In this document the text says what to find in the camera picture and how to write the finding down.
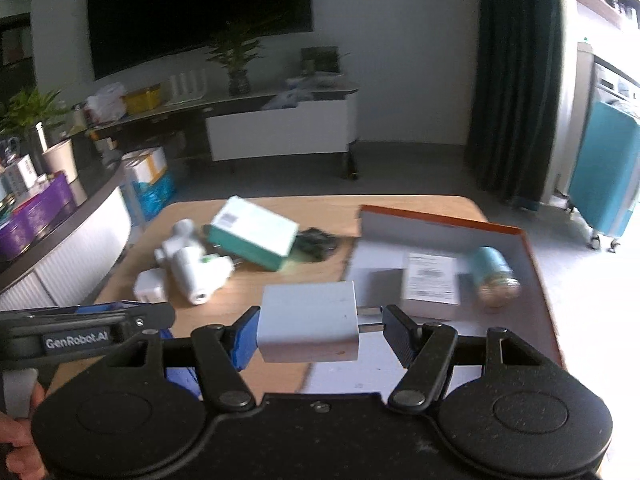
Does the white router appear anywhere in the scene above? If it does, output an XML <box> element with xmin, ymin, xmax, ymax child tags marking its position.
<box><xmin>167</xmin><ymin>71</ymin><xmax>208</xmax><ymax>103</ymax></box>

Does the dark green curtain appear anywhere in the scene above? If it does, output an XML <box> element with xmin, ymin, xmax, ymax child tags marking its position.
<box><xmin>465</xmin><ymin>0</ymin><xmax>563</xmax><ymax>206</ymax></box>

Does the white cylindrical device green logo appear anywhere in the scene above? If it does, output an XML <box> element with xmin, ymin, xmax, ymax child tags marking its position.
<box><xmin>170</xmin><ymin>246</ymin><xmax>235</xmax><ymax>306</ymax></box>
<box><xmin>154</xmin><ymin>219</ymin><xmax>203</xmax><ymax>266</ymax></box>

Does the black wall television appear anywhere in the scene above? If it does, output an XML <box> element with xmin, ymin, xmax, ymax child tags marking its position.
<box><xmin>86</xmin><ymin>0</ymin><xmax>313</xmax><ymax>81</ymax></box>

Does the black plug adapter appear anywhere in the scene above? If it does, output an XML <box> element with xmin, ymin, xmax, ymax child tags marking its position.
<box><xmin>295</xmin><ymin>227</ymin><xmax>337</xmax><ymax>263</ymax></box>

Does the teal and white carton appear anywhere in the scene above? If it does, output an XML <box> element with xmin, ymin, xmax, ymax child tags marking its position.
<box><xmin>207</xmin><ymin>196</ymin><xmax>300</xmax><ymax>272</ymax></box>

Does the white plastic bag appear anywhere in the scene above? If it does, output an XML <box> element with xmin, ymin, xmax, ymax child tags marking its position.
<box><xmin>86</xmin><ymin>82</ymin><xmax>127</xmax><ymax>123</ymax></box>

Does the white tv cabinet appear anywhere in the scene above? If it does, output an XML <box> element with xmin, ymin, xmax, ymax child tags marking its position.
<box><xmin>92</xmin><ymin>76</ymin><xmax>361</xmax><ymax>179</ymax></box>

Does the teal wheeled cart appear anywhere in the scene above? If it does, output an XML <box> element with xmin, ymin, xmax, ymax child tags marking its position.
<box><xmin>567</xmin><ymin>100</ymin><xmax>640</xmax><ymax>252</ymax></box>

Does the curved white counter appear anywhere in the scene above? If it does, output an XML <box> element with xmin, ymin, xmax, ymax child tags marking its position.
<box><xmin>0</xmin><ymin>160</ymin><xmax>132</xmax><ymax>311</ymax></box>

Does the yellow box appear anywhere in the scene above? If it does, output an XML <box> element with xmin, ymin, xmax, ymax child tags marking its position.
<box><xmin>124</xmin><ymin>85</ymin><xmax>162</xmax><ymax>113</ymax></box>

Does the orange-rimmed cardboard box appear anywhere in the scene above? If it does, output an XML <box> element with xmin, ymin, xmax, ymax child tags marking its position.
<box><xmin>300</xmin><ymin>204</ymin><xmax>566</xmax><ymax>393</ymax></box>

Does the white and yellow carton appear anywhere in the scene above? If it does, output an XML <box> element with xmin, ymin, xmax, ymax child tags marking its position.
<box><xmin>121</xmin><ymin>147</ymin><xmax>167</xmax><ymax>186</ymax></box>

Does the small white plug adapter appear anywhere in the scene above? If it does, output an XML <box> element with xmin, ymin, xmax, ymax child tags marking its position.
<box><xmin>133</xmin><ymin>268</ymin><xmax>166</xmax><ymax>304</ymax></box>

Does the leafy potted plant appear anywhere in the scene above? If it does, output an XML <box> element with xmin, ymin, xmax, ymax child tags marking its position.
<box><xmin>0</xmin><ymin>89</ymin><xmax>68</xmax><ymax>146</ymax></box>

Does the person's left hand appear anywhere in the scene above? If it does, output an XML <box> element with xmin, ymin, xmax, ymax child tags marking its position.
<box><xmin>0</xmin><ymin>382</ymin><xmax>51</xmax><ymax>480</ymax></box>

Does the white box with label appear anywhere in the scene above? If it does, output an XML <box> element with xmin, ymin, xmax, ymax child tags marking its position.
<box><xmin>401</xmin><ymin>251</ymin><xmax>463</xmax><ymax>321</ymax></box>

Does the white charger adapter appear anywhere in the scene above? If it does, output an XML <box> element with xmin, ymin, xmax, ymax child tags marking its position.
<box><xmin>256</xmin><ymin>281</ymin><xmax>385</xmax><ymax>365</ymax></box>

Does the small white box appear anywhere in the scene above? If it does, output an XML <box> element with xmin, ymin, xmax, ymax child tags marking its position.
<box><xmin>2</xmin><ymin>155</ymin><xmax>38</xmax><ymax>196</ymax></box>

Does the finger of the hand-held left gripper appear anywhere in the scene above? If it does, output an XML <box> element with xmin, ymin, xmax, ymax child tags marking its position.
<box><xmin>164</xmin><ymin>366</ymin><xmax>202</xmax><ymax>403</ymax></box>
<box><xmin>75</xmin><ymin>301</ymin><xmax>177</xmax><ymax>336</ymax></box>

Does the white paper cup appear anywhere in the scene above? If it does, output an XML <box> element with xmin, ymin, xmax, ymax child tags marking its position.
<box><xmin>42</xmin><ymin>140</ymin><xmax>78</xmax><ymax>183</ymax></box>

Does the green picture frame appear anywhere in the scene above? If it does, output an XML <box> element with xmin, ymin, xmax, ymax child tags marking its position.
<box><xmin>300</xmin><ymin>46</ymin><xmax>343</xmax><ymax>75</ymax></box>

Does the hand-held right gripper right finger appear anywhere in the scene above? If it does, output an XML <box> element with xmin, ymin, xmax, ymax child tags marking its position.
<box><xmin>381</xmin><ymin>304</ymin><xmax>567</xmax><ymax>414</ymax></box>

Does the potted green plant glass vase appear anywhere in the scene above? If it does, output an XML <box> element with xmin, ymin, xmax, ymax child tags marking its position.
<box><xmin>205</xmin><ymin>25</ymin><xmax>266</xmax><ymax>96</ymax></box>

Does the purple gift box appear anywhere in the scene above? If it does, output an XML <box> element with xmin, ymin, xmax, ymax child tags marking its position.
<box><xmin>0</xmin><ymin>172</ymin><xmax>78</xmax><ymax>261</ymax></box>

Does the blue printed pack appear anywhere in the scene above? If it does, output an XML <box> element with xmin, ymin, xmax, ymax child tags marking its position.
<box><xmin>122</xmin><ymin>172</ymin><xmax>176</xmax><ymax>221</ymax></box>

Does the pile of papers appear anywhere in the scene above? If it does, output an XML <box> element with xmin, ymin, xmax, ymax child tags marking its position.
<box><xmin>262</xmin><ymin>76</ymin><xmax>346</xmax><ymax>110</ymax></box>

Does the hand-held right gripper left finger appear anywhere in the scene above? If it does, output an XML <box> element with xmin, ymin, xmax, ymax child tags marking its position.
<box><xmin>101</xmin><ymin>306</ymin><xmax>262</xmax><ymax>413</ymax></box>

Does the teal labelled jar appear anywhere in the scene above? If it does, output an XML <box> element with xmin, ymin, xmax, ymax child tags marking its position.
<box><xmin>470</xmin><ymin>246</ymin><xmax>522</xmax><ymax>309</ymax></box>

